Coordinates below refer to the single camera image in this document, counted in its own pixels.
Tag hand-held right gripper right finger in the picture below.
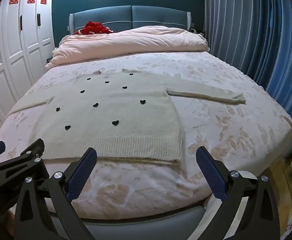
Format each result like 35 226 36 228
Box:
196 146 281 240

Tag red knitted clothing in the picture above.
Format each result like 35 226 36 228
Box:
73 21 116 35

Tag white sweater with black hearts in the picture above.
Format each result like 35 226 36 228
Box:
7 67 247 166

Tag white wardrobe doors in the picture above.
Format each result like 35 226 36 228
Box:
0 0 55 130

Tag blue curtain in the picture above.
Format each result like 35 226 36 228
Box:
203 0 292 157

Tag pink duvet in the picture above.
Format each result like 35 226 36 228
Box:
45 25 210 68

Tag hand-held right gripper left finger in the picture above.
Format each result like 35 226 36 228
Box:
14 147 98 240

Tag blue upholstered bed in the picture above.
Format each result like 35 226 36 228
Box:
0 5 292 240

